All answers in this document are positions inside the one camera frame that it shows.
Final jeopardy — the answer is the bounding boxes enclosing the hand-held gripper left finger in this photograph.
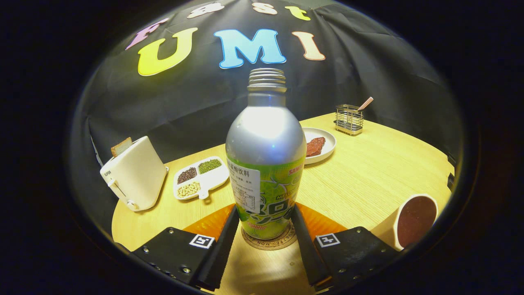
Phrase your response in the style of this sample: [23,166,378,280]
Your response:
[130,204,240,292]

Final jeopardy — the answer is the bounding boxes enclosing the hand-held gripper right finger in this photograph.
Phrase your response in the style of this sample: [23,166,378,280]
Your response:
[290,202,410,292]

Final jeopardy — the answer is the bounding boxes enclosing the round cork coaster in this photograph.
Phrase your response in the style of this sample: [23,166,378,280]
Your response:
[241,221,298,251]

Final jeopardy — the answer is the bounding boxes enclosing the cream cup with handle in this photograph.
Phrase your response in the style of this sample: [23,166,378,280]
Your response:
[370,194,438,251]

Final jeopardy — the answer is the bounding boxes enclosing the silver green juice bottle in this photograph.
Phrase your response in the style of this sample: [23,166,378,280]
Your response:
[225,68,307,240]

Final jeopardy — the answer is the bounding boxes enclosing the yellow soybeans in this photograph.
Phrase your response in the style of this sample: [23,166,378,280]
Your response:
[177,182,201,198]

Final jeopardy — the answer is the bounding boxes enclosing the white divided tray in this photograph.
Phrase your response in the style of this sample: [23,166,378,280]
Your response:
[173,156,230,201]

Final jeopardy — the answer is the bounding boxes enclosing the dark brown beans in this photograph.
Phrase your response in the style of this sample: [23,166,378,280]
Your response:
[177,167,198,184]

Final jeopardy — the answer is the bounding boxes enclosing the green mung beans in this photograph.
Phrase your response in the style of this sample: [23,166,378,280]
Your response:
[198,159,222,175]

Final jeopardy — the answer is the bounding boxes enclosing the wooden table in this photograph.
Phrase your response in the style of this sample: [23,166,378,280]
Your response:
[111,113,455,295]

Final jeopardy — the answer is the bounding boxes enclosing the red-brown meat slice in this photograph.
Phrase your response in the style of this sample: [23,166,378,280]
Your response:
[306,136,326,158]

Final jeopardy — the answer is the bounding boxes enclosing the white toaster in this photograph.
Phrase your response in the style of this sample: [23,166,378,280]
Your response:
[100,136,169,212]

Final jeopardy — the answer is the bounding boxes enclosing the white round plate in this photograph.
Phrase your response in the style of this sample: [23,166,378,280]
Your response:
[302,127,337,165]

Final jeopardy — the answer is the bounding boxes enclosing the bread slice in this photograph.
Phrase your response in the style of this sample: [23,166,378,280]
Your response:
[111,137,133,157]

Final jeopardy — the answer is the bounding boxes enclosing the black backdrop cloth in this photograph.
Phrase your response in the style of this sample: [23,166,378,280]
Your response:
[68,0,463,230]

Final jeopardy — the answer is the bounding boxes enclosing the wire mesh holder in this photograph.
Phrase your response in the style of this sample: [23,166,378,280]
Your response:
[334,104,364,136]

